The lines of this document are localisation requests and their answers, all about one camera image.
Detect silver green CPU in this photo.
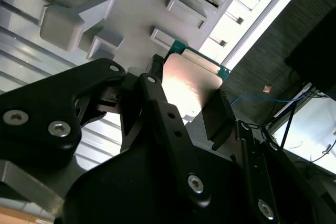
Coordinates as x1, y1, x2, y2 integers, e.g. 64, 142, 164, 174
162, 39, 232, 120

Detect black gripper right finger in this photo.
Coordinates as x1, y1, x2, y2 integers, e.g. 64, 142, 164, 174
203, 89, 336, 224

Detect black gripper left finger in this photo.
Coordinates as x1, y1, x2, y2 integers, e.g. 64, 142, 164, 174
0, 55, 212, 209

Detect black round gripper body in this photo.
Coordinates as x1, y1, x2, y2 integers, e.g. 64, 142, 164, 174
62, 140, 255, 224

